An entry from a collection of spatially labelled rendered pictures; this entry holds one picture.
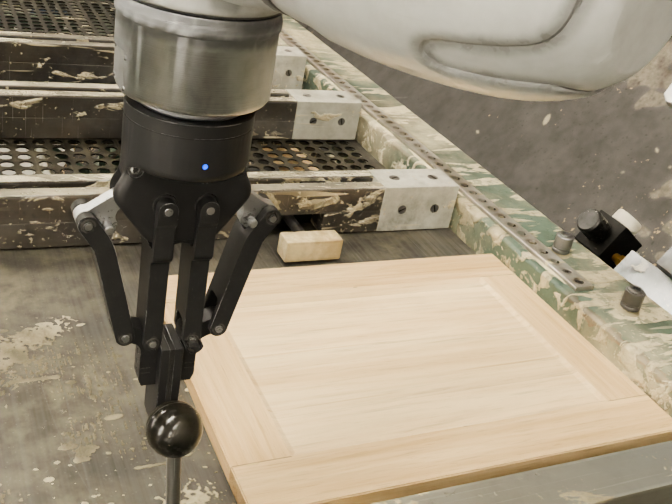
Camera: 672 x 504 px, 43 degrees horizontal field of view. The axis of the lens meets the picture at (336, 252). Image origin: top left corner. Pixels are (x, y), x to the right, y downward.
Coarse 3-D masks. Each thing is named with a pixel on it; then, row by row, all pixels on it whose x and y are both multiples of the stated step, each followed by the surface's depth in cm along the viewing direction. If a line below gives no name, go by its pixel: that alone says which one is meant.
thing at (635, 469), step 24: (600, 456) 79; (624, 456) 80; (648, 456) 81; (504, 480) 74; (528, 480) 75; (552, 480) 75; (576, 480) 76; (600, 480) 76; (624, 480) 77; (648, 480) 78
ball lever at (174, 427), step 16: (176, 400) 56; (160, 416) 55; (176, 416) 55; (192, 416) 55; (160, 432) 54; (176, 432) 54; (192, 432) 55; (160, 448) 55; (176, 448) 55; (192, 448) 56; (176, 464) 56; (176, 480) 57; (176, 496) 57
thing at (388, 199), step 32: (0, 192) 97; (32, 192) 98; (64, 192) 100; (96, 192) 101; (256, 192) 110; (288, 192) 112; (320, 192) 114; (352, 192) 116; (384, 192) 119; (416, 192) 121; (448, 192) 123; (0, 224) 98; (32, 224) 99; (64, 224) 101; (128, 224) 105; (320, 224) 117; (352, 224) 119; (384, 224) 121; (416, 224) 124; (448, 224) 126
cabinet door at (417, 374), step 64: (448, 256) 115; (256, 320) 93; (320, 320) 96; (384, 320) 98; (448, 320) 101; (512, 320) 103; (192, 384) 82; (256, 384) 83; (320, 384) 85; (384, 384) 87; (448, 384) 89; (512, 384) 91; (576, 384) 94; (256, 448) 75; (320, 448) 77; (384, 448) 78; (448, 448) 80; (512, 448) 81; (576, 448) 83
